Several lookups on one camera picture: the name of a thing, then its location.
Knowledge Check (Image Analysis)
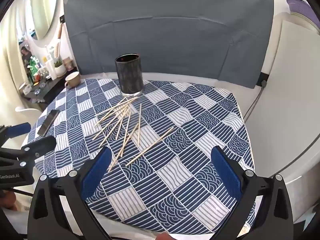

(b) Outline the pile of wooden chopsticks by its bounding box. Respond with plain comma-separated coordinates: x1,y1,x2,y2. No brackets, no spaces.
92,97,175,172

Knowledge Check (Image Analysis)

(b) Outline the white panel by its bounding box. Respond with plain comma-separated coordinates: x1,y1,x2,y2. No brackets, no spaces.
260,17,320,178

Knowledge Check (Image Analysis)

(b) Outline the cream curtain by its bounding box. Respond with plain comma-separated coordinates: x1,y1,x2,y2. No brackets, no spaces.
0,2,29,110

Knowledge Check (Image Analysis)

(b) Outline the wooden-handled brush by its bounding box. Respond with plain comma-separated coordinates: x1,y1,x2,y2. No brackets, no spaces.
54,22,63,57

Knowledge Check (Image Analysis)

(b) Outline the small plant in white pot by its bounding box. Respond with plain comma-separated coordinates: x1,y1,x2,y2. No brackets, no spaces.
53,57,67,77

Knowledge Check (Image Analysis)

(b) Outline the black smartphone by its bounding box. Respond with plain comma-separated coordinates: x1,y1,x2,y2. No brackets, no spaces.
37,109,61,137

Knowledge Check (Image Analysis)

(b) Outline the oval wall mirror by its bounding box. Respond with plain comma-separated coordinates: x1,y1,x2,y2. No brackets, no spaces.
29,0,61,41

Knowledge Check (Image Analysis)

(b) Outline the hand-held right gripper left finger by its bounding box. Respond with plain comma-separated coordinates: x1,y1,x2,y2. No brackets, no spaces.
27,146,113,240

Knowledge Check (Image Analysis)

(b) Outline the black side table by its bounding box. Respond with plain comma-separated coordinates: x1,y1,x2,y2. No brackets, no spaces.
21,67,77,103

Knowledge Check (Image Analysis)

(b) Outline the grey cable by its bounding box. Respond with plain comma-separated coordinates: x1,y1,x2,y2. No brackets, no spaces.
243,80,267,122

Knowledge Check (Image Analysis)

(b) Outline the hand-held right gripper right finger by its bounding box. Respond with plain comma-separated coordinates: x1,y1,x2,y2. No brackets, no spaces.
211,145,294,240

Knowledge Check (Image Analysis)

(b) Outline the pink jar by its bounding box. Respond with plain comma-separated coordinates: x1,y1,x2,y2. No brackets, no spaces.
62,58,74,72

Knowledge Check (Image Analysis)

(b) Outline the dark cylindrical utensil holder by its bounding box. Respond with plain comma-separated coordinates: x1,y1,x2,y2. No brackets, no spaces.
115,53,145,97

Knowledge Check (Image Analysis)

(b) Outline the purple perforated basket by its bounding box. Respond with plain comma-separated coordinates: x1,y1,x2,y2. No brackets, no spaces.
286,0,320,34

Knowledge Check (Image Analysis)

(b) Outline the blue patterned tablecloth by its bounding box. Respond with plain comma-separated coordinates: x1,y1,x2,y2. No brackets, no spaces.
21,78,257,235

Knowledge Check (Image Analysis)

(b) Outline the white bottle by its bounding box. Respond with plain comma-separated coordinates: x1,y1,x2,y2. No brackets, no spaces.
45,59,57,79

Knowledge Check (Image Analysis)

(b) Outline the beige mug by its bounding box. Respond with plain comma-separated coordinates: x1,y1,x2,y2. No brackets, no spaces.
64,71,81,89

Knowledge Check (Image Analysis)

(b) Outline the grey backdrop cloth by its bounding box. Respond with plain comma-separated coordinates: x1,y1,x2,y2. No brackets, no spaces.
63,0,274,89

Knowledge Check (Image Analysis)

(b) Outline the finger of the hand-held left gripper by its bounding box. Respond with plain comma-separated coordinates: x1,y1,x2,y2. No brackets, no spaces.
0,122,31,142
0,135,57,167

